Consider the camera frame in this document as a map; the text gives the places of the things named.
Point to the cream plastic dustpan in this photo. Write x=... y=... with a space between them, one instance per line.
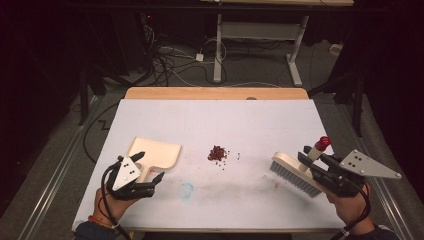
x=156 y=153

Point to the person's right hand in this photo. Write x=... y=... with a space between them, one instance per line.
x=353 y=208

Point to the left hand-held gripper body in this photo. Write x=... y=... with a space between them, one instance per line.
x=126 y=173

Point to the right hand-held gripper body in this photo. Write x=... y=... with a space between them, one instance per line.
x=346 y=176

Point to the pile of red crumbs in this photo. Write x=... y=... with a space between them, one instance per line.
x=217 y=153

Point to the white power adapter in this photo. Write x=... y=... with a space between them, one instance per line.
x=199 y=57

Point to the white metal desk frame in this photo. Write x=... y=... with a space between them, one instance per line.
x=218 y=50

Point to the person's left hand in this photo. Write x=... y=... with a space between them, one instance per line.
x=106 y=206

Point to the wooden table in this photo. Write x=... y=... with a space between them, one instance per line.
x=213 y=93

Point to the white table cover sheet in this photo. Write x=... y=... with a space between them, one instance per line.
x=216 y=126

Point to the metal floor rail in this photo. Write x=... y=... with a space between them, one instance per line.
x=390 y=203
x=56 y=173

